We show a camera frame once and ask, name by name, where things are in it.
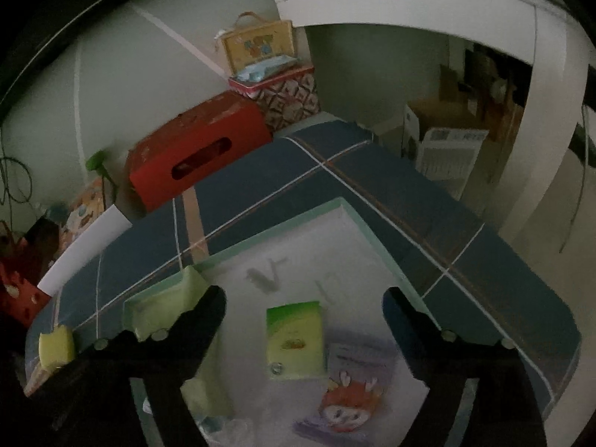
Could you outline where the red tote bag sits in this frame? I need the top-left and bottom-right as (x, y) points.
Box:
(0, 219), (61, 329)

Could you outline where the blue wipes pack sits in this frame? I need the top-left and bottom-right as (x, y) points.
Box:
(233, 53), (301, 83)

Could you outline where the red patterned tin box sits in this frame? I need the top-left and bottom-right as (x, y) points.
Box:
(228, 63), (320, 133)

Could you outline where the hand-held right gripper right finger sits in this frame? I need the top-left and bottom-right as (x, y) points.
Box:
(382, 286), (548, 447)

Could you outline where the brown cardboard box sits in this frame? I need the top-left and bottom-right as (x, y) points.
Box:
(440, 42), (532, 145)

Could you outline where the red cardboard box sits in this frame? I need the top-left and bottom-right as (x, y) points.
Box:
(127, 91), (273, 212)

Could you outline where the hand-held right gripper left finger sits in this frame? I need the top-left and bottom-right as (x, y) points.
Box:
(60, 286), (227, 447)

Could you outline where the white desk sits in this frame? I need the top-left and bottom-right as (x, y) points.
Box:
(275, 0), (592, 243)

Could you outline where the white cardboard box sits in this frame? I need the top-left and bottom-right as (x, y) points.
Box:
(37, 205), (133, 296)

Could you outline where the orange printed box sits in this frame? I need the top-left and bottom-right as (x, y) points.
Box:
(58, 177), (105, 261)

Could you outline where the white appliance box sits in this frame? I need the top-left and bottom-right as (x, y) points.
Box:
(403, 100), (489, 201)

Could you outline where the green tissue packet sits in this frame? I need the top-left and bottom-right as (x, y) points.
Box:
(265, 301), (326, 380)

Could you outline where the purple cartoon tissue packet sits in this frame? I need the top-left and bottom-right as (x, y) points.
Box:
(293, 330), (396, 443)

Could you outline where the teal rimmed white tray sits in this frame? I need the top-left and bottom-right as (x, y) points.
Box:
(123, 198), (480, 447)

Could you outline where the yellow gift bag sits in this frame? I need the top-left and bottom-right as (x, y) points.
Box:
(216, 13), (299, 75)

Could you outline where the yellow sponge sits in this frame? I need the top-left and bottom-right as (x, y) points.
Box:
(38, 326), (76, 368)

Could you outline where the yellow-green cloth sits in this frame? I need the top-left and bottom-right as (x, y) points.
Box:
(128, 265), (236, 417)

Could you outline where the black wall cable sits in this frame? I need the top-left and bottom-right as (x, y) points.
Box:
(0, 140), (33, 206)

